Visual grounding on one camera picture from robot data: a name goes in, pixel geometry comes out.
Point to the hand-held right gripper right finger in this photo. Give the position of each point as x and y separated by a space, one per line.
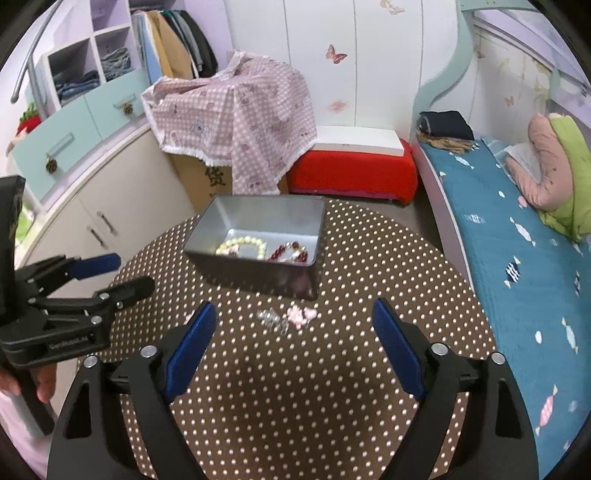
397 346

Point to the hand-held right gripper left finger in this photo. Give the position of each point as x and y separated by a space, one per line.
191 350

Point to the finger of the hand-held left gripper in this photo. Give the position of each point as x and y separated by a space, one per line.
97 265
129 288

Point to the small crystal earrings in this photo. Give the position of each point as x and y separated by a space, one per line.
272 319

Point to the grey metal box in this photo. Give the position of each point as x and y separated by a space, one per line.
258 281

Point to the pink flower ornament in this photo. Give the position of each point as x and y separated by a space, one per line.
302 316

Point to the person's left hand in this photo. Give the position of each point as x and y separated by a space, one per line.
47 383

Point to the beige cabinet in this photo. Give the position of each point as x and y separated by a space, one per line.
138 184

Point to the person's pink clothing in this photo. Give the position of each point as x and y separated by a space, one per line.
18 443

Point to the pine cone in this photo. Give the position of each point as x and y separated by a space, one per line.
52 166
128 110

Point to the brown polka dot tablecloth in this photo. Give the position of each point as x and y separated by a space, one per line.
295 415

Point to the cardboard box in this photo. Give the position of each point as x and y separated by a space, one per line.
203 180

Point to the wide teal drawer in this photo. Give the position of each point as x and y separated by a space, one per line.
55 138

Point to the red and green decoration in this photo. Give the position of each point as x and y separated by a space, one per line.
30 122

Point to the blue printed bed sheet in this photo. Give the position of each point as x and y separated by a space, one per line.
508 230

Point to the narrow teal drawer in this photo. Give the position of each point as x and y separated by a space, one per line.
115 94

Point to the red stool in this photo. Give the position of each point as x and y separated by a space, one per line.
351 173

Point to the folded dark jeans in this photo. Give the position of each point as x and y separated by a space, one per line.
76 85

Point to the folded grey jeans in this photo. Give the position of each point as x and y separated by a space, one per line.
116 62

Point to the folded tan clothes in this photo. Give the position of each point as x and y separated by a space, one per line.
445 144

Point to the pink checked cloth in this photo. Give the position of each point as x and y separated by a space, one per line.
249 115

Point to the white flat board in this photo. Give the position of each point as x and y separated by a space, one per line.
355 138

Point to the silver handrail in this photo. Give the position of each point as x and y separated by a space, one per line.
25 60

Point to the white cubby shelf unit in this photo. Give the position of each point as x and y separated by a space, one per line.
92 46

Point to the light blue hanging garment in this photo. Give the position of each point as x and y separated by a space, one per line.
148 50

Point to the white patterned cloth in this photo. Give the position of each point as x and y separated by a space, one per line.
521 159

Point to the tan hanging garment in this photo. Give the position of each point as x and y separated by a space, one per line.
171 50

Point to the folded black clothes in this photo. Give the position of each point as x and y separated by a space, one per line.
445 123

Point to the green blanket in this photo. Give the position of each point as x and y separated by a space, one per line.
577 184

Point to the pink pillow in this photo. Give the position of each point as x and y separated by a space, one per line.
545 152

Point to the dark hanging garments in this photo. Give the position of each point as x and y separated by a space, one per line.
198 41

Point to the faded pink butterfly sticker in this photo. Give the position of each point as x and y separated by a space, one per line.
338 106

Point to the white wardrobe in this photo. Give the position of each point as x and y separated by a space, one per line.
369 69

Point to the red butterfly sticker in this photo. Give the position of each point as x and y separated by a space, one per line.
336 53

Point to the beige butterfly sticker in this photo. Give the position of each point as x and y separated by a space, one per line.
392 5

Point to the pale green bunk bed frame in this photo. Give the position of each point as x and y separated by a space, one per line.
443 78

